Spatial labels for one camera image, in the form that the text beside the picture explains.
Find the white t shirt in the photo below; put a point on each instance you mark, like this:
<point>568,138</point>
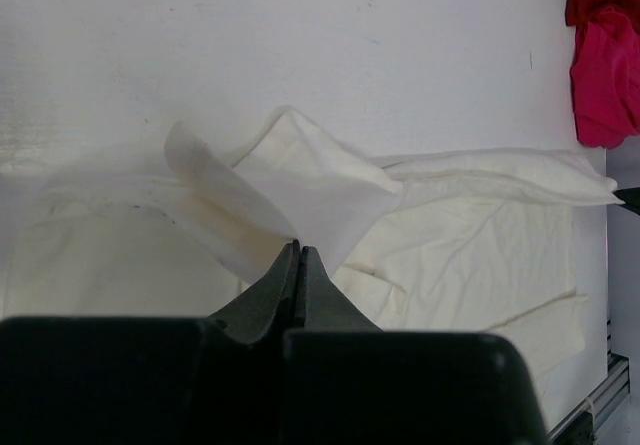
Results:
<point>465,241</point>

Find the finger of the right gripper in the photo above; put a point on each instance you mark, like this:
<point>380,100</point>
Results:
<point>630,198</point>

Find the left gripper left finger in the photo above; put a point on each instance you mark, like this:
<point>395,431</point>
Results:
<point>264,309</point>

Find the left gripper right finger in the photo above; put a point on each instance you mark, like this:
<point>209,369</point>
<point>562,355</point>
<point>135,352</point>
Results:
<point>321,306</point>

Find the pink t shirt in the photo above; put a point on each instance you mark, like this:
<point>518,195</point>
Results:
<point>605,80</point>

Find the aluminium rail frame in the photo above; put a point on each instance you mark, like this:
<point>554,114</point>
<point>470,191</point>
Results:
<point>591,399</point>

